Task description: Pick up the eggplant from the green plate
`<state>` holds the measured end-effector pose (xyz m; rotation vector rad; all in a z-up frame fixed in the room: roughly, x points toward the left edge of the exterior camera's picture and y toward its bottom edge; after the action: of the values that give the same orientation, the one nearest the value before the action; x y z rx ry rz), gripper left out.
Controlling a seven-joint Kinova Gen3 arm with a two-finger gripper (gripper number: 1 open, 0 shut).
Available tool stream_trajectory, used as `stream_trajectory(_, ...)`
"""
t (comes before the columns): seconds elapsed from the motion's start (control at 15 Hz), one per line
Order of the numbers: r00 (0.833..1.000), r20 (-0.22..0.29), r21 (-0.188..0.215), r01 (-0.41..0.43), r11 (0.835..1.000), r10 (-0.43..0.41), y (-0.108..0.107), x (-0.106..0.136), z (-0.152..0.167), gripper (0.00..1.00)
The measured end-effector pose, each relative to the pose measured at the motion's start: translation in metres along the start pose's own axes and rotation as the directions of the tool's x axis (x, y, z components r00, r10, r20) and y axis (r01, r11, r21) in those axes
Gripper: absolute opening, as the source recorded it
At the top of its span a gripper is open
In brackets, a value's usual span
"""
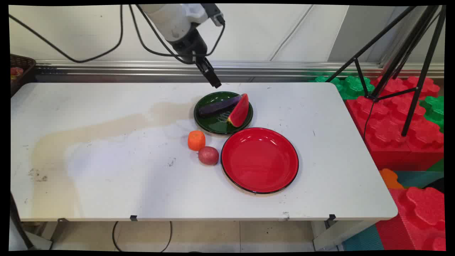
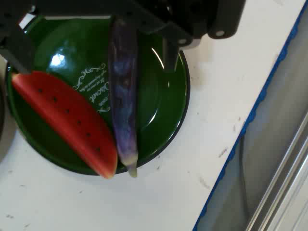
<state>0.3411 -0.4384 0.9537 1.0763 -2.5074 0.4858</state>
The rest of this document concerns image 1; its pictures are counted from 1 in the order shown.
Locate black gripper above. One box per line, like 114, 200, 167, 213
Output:
167, 28, 222, 89

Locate purple toy eggplant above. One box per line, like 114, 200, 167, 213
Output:
198, 95, 243, 118

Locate dark green plate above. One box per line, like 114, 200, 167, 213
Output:
193, 91, 254, 135

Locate red toy watermelon slice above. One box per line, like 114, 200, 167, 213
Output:
227, 93, 250, 128

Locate orange toy carrot piece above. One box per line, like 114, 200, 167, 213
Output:
188, 130, 206, 151

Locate red toy potato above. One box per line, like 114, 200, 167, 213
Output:
198, 146, 220, 166

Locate red plate with black rim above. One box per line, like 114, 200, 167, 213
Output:
220, 127, 299, 194

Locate green foam block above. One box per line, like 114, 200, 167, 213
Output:
309, 74, 375, 100
419, 95, 445, 133

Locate dark woven basket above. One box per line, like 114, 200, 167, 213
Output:
10, 54, 37, 97

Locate large red foam block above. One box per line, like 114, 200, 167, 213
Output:
346, 75, 445, 172

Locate white table leg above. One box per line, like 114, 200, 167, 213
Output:
312, 220, 378, 251

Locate orange foam piece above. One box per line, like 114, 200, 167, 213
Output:
378, 168, 405, 190

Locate teal foam mat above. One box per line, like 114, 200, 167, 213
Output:
394, 170, 445, 190

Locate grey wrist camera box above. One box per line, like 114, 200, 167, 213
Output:
185, 4, 226, 27

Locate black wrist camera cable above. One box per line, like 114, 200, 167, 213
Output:
129, 4, 226, 65

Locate aluminium wall rail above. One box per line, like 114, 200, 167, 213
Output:
35, 60, 445, 79

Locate long black arm cable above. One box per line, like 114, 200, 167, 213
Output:
9, 4, 124, 64

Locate black floor cable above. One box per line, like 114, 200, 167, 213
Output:
112, 221, 173, 252

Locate black camera tripod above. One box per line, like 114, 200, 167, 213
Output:
325, 5, 446, 137

